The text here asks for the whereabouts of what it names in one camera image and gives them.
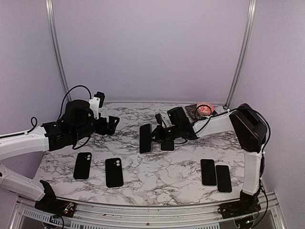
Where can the clear magsafe phone case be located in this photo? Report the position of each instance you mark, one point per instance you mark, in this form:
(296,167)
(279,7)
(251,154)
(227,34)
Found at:
(151,141)

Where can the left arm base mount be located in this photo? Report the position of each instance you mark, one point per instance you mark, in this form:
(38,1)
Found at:
(51,204)

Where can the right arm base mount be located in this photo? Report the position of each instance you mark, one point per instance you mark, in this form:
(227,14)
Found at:
(245,205)

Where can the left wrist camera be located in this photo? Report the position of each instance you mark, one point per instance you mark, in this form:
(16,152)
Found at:
(96,103)

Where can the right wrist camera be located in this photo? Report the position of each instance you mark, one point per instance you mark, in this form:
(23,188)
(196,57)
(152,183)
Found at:
(160,120)

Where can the red white patterned bowl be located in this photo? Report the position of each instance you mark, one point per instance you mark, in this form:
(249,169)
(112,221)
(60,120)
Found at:
(204,109)

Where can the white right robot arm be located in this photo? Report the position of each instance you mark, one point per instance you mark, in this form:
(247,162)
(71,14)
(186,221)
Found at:
(250,127)

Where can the aluminium corner post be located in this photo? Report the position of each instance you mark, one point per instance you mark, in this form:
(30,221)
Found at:
(55,44)
(243,51)

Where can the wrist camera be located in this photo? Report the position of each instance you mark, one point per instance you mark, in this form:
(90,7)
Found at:
(160,120)
(96,103)

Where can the right aluminium corner post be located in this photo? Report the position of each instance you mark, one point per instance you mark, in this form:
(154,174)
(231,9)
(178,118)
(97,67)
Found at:
(243,51)

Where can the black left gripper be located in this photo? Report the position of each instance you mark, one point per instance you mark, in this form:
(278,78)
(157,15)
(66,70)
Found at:
(111,126)

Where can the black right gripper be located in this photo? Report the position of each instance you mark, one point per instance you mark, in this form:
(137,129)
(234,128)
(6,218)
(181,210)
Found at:
(158,133)

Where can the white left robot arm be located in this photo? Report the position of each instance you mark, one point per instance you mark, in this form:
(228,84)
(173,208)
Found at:
(21,143)

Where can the black phone case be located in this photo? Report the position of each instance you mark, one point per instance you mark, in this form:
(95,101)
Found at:
(113,172)
(82,166)

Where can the aluminium front rail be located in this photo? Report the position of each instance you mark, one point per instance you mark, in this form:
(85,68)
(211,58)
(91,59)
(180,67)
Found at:
(89,215)

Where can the left aluminium corner post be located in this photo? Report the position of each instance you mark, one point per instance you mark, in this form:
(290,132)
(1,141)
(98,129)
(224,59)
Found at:
(55,44)

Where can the purple phone black screen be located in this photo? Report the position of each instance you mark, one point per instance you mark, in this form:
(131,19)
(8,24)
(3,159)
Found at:
(167,146)

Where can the black patterned rectangular plate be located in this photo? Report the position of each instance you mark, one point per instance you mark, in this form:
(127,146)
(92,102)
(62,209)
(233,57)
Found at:
(191,110)

